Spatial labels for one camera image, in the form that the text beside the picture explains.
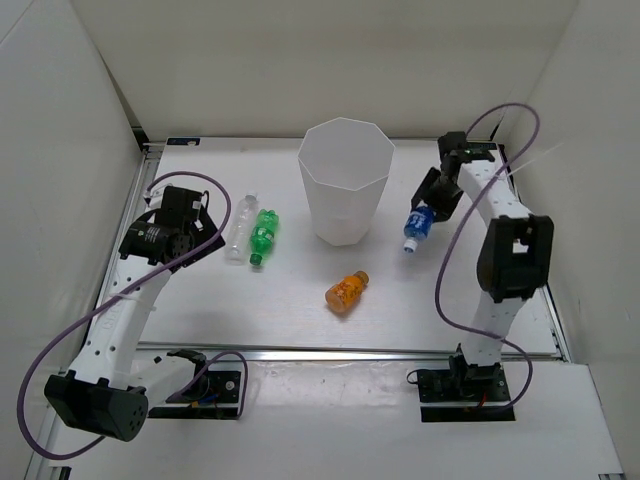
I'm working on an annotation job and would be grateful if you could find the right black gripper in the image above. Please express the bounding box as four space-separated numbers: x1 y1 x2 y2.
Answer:
410 167 463 224

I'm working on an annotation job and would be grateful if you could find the blue label water bottle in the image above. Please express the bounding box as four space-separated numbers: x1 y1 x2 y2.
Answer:
403 202 435 253

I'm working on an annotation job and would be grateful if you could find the clear unlabeled plastic bottle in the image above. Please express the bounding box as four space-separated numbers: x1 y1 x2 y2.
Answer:
224 192 259 264

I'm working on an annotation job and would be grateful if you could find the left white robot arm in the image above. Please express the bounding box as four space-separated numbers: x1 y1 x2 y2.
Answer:
44 185 224 442

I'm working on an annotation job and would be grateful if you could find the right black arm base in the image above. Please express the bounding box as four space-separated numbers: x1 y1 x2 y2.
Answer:
406 352 516 423

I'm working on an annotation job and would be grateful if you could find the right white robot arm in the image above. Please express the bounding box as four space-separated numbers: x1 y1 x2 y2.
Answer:
411 131 554 400

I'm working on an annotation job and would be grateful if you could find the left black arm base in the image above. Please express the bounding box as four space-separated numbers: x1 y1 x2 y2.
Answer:
148 349 249 420

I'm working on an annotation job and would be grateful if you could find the white octagonal plastic bin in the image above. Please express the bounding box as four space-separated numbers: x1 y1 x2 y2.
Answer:
298 117 395 246

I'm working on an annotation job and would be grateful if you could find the green plastic soda bottle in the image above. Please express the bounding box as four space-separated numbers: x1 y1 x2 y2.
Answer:
249 209 279 268

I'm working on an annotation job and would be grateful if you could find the orange juice bottle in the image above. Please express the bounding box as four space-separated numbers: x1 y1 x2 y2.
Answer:
325 271 370 315

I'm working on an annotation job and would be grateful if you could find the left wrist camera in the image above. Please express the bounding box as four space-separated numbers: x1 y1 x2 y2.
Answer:
143 186 166 209

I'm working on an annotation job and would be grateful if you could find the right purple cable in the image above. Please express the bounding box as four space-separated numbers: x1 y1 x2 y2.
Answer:
433 102 543 409

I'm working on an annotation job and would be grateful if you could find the aluminium rail front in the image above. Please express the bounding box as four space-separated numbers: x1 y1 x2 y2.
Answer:
132 342 561 362

